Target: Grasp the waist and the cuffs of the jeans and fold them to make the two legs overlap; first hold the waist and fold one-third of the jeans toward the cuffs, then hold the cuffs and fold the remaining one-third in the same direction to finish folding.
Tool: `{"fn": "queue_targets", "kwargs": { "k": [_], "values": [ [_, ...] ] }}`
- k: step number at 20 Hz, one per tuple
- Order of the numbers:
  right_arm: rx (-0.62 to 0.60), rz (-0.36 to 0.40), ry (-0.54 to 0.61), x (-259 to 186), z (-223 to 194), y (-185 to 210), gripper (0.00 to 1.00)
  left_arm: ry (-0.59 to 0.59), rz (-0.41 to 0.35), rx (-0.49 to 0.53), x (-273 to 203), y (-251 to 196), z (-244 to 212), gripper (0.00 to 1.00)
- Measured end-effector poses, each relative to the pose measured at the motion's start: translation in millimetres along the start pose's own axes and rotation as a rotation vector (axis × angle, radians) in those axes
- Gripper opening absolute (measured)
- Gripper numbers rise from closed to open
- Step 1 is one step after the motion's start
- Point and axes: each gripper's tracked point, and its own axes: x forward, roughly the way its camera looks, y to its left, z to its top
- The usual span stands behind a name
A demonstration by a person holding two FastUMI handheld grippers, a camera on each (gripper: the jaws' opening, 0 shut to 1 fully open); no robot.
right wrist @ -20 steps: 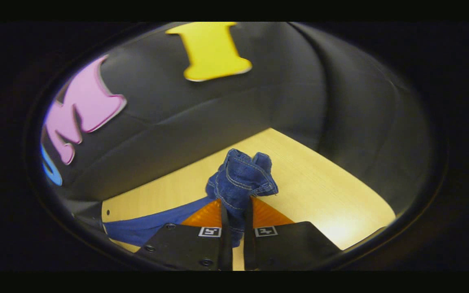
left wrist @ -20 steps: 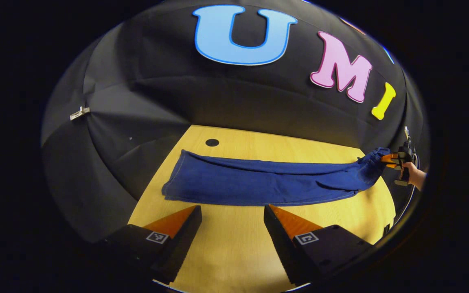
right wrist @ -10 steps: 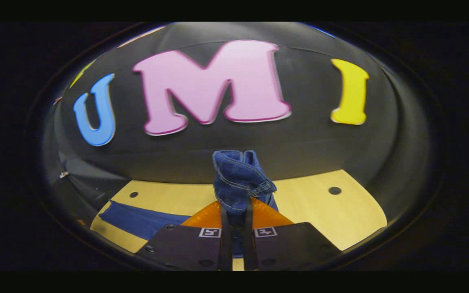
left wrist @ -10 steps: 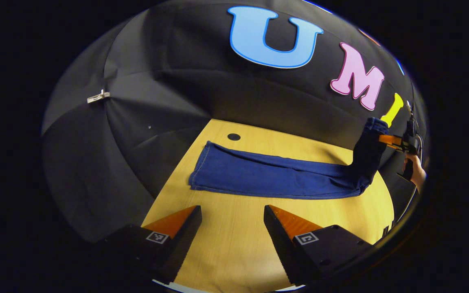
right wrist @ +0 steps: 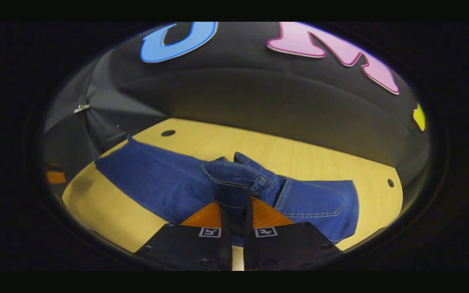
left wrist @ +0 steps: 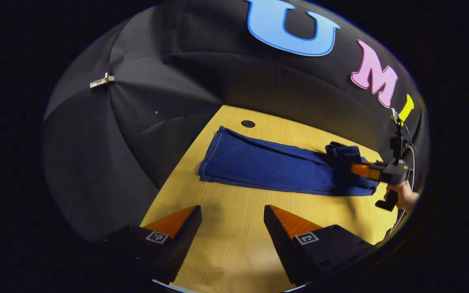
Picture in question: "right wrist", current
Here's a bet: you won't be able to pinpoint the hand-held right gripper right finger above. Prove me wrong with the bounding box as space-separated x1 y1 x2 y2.
243 197 343 271

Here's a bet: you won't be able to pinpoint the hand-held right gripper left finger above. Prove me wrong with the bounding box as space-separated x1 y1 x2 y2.
134 202 233 271

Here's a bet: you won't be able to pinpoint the blue jeans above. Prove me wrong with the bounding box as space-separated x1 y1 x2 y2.
95 136 359 247

